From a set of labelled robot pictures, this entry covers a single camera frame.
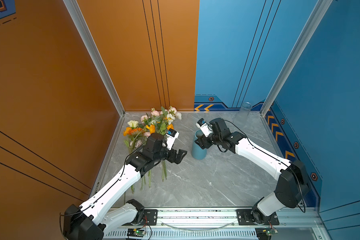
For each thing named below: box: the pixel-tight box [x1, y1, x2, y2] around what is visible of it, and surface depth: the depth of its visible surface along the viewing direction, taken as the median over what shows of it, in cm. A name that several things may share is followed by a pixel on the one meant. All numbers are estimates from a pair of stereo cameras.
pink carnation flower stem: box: [149, 106, 182, 136], surface depth 114 cm
